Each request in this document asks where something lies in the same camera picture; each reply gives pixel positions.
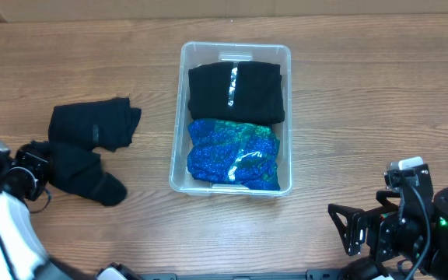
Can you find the black taped garment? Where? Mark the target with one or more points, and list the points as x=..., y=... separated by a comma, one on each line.
x=109, y=124

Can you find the small black garment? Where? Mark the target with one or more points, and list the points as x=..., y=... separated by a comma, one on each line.
x=78, y=171

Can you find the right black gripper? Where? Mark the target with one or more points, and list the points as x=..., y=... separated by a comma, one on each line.
x=387, y=222

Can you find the blue green sparkly fabric bundle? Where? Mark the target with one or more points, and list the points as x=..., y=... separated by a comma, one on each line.
x=227, y=152

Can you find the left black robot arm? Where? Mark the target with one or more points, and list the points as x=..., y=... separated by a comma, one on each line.
x=22, y=255

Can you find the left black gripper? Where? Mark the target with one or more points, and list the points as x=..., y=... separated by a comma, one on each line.
x=40, y=164

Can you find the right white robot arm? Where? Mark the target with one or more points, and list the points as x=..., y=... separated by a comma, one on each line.
x=434, y=258

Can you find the black ribbed garment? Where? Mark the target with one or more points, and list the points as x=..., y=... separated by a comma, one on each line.
x=245, y=91

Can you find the clear plastic storage bin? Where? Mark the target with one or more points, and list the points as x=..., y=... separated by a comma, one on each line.
x=194, y=54

